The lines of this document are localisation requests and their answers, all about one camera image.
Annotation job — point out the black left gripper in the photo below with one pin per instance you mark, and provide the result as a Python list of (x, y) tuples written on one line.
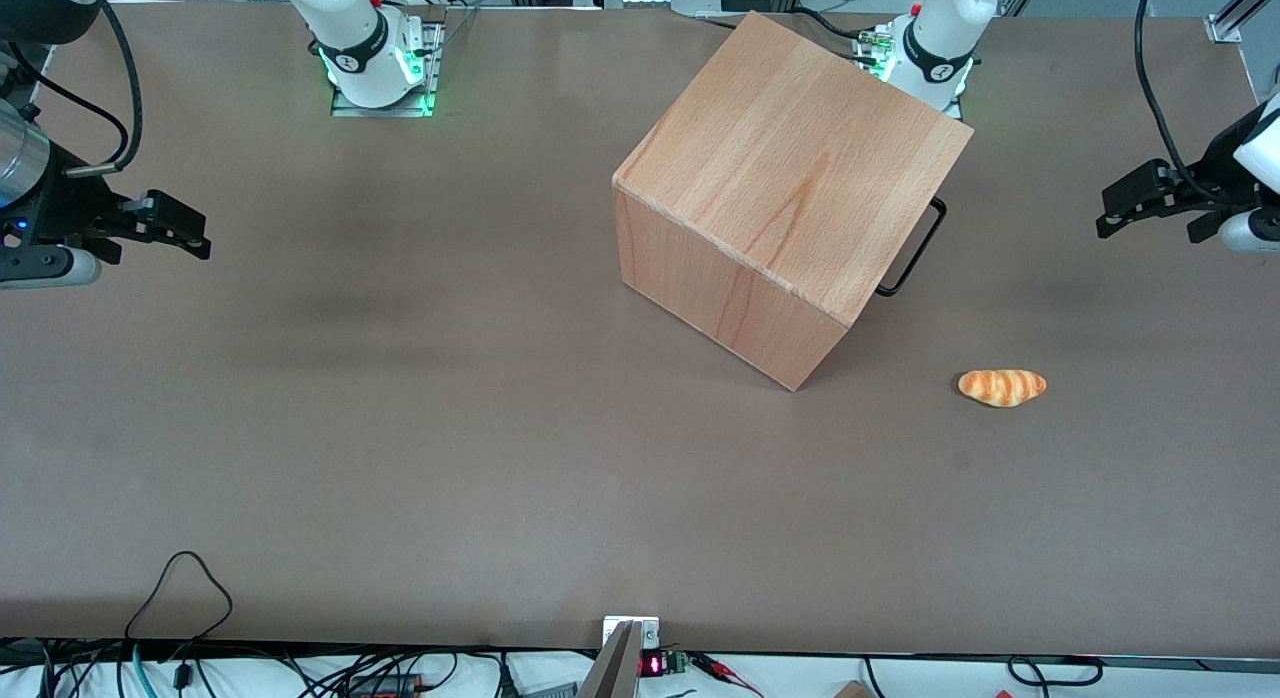
[(1204, 190)]

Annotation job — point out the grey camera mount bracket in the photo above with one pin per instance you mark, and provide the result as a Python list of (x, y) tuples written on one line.
[(625, 653)]

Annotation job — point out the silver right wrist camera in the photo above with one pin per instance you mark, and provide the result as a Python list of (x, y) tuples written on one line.
[(50, 268)]

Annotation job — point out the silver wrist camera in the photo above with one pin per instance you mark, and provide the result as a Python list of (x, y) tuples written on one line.
[(1250, 231), (50, 268)]

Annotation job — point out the red black clip leads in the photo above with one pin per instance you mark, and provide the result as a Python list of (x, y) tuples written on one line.
[(725, 670)]

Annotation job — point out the light wooden drawer cabinet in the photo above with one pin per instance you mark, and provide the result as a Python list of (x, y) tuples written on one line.
[(780, 178)]

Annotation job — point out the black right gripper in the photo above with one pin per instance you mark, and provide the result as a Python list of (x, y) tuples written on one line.
[(62, 206)]

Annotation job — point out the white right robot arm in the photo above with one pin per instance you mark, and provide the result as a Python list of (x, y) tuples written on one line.
[(355, 38)]

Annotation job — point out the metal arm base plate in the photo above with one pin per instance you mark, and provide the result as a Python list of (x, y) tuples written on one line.
[(955, 106), (432, 63)]

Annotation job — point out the black orange device box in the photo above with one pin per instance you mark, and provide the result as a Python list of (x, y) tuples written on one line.
[(385, 686)]

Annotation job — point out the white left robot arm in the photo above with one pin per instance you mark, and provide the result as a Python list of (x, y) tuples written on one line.
[(942, 33)]

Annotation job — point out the orange striped bread roll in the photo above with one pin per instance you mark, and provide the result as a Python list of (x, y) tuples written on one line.
[(1002, 386)]

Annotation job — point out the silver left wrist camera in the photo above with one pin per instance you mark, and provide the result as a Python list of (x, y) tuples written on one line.
[(1250, 231)]

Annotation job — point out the aluminium frame profile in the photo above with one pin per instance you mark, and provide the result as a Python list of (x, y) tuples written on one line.
[(1240, 13)]

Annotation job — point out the red digit display module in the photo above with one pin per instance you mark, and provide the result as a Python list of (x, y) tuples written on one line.
[(655, 664)]

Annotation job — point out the brown cardboard piece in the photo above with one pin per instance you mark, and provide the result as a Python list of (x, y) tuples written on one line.
[(852, 690)]

